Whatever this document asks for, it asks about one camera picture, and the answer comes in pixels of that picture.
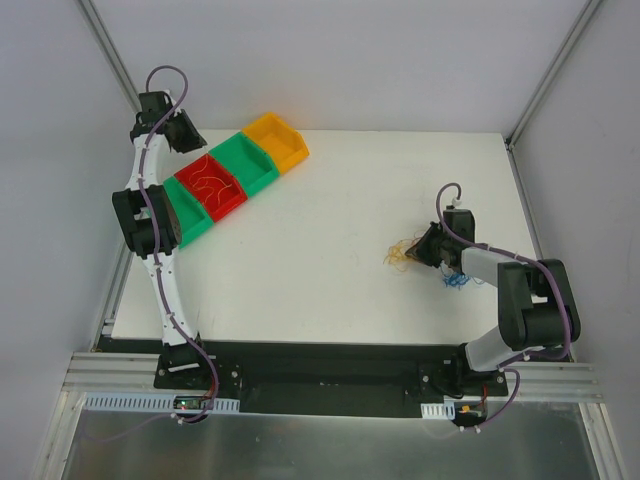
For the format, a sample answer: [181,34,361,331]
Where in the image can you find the yellow thin wire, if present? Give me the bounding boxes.
[382,238,421,276]

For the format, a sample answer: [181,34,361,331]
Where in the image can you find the blue thin wire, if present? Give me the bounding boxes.
[442,269,486,292]

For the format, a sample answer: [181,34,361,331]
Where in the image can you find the orange red thin wire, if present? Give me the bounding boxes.
[187,159,236,206]

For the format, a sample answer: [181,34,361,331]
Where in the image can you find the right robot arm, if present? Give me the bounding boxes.
[406,206,581,395]

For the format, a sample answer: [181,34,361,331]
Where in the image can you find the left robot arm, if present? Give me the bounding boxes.
[112,90,212,389]

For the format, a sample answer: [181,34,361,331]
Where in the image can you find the red plastic bin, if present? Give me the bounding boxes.
[174,154,248,223]

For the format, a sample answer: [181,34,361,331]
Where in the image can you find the green plastic bin upper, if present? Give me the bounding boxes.
[209,132,280,197]

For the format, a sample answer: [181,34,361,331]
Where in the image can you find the green plastic bin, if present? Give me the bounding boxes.
[209,132,280,197]
[163,176,214,249]

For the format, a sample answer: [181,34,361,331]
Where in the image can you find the green plastic bin lower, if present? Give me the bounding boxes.
[163,176,214,249]

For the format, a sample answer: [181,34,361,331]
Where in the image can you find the orange plastic bin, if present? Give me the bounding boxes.
[242,112,310,174]

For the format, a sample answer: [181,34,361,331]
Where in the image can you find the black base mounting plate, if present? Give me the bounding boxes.
[154,341,508,418]

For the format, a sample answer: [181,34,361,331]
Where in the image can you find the left aluminium frame post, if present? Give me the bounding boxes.
[75,0,140,113]

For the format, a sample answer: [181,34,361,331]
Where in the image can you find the aluminium frame post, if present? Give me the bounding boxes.
[504,0,604,151]
[75,0,140,113]

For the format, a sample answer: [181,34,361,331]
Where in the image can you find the right white cable duct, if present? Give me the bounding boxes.
[420,401,456,421]

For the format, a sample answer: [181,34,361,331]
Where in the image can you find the white cable duct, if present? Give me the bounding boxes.
[420,401,456,421]
[79,392,242,416]

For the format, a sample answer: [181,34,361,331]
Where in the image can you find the left white cable duct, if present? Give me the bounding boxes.
[79,392,242,416]

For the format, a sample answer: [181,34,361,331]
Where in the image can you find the right aluminium frame post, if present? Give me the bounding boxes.
[504,0,604,151]

